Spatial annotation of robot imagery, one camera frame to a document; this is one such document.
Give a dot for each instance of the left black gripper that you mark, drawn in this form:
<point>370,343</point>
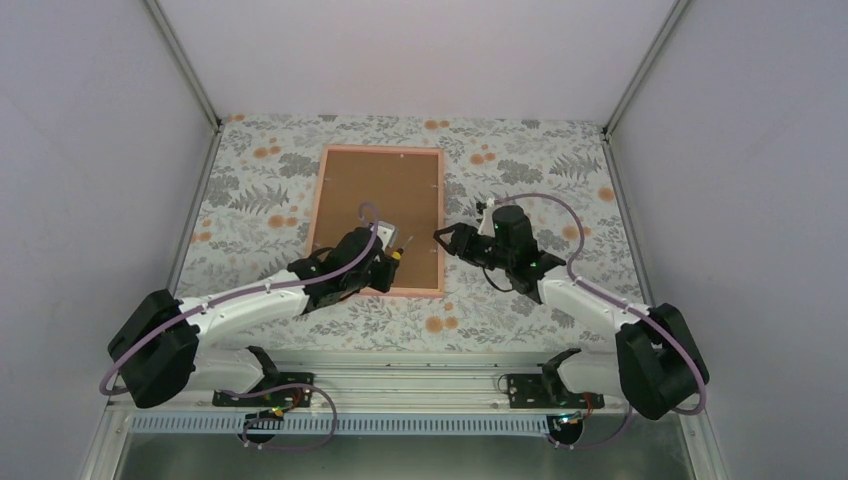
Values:
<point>382,283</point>

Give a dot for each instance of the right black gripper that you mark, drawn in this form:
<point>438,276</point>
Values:
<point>460,245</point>

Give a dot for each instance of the yellow screwdriver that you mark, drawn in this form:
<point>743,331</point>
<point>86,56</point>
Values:
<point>398,253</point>

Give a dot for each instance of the pink picture frame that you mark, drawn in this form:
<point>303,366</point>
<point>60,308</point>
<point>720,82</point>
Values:
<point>407,186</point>

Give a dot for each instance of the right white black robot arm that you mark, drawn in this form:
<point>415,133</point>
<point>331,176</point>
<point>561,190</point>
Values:
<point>651,359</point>

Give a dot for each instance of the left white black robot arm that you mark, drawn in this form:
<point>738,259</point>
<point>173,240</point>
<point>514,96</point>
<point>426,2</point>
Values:
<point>169,346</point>

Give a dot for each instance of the floral patterned table mat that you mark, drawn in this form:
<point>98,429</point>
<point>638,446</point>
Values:
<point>255,217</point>

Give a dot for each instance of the aluminium rail base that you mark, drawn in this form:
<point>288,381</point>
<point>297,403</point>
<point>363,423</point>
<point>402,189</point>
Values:
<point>367,392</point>

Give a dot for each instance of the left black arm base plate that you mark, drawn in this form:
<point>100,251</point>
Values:
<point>260,397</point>

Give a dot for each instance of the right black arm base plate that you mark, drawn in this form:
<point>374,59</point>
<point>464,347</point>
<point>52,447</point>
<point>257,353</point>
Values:
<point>543,391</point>

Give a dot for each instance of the left aluminium corner post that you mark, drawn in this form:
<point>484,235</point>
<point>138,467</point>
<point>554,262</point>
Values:
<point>177,52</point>

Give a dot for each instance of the aluminium corner post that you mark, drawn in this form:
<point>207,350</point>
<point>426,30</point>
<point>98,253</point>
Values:
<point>177,52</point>
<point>667,28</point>

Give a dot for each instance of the right aluminium corner post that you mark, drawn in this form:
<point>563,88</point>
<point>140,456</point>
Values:
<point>667,28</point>

